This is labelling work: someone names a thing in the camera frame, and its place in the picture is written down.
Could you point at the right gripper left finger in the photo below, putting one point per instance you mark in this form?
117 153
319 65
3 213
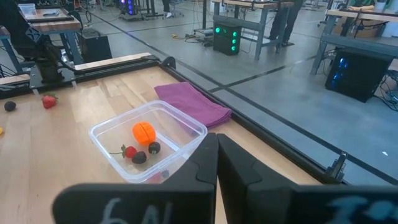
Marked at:
140 205

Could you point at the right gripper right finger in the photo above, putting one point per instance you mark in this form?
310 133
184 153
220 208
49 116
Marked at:
311 205

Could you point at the small dark berry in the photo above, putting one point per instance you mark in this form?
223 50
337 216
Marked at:
10 106
165 173
154 147

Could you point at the dark fruits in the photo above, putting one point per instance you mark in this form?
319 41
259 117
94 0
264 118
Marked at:
139 157

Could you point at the small red fruit with stem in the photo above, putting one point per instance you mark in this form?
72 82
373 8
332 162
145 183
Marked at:
130 152

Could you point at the orange toy fruit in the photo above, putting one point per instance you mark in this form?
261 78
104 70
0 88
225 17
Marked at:
144 133

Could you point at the red toy strawberry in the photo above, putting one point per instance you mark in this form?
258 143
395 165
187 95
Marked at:
49 101

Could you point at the small yellow toy banana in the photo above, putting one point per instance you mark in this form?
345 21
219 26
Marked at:
1 130

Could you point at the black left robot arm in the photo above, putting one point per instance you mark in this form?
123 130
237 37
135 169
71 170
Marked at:
48 67

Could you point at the clear plastic tupperware container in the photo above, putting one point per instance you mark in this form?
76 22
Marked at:
105 133

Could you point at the folded purple cloth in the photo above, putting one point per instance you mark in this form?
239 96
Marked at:
192 102

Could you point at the computer tower with blue lights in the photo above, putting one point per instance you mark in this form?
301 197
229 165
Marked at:
357 74

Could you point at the black computer tower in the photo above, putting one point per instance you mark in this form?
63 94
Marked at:
96 46

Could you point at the grey workbench table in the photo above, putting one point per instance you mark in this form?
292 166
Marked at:
357 43
261 18

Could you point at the person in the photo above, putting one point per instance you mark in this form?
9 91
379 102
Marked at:
286 21
168 7

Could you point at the computer tower with green lights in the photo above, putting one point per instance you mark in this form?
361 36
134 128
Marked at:
227 39

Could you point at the computer tower with purple lights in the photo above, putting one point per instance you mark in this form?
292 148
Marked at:
128 7

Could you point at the wooden table with grey legs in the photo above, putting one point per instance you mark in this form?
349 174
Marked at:
53 26

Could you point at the small clear plastic container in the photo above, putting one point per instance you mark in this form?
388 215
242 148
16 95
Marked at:
27 9

